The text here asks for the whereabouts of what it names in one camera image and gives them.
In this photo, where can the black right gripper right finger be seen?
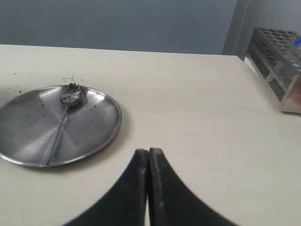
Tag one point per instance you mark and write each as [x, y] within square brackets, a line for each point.
[171, 202]

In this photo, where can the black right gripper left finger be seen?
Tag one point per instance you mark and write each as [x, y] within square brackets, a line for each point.
[125, 203]

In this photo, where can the stainless steel spork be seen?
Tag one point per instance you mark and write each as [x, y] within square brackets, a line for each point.
[70, 97]

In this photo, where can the clump of roots and soil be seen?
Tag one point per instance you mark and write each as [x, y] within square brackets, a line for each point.
[74, 82]

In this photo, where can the round stainless steel plate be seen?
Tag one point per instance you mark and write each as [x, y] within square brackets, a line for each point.
[37, 131]

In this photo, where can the metal test tube rack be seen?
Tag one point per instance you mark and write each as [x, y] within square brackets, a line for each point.
[276, 57]

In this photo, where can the test tube with blue cap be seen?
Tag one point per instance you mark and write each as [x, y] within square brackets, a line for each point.
[288, 52]

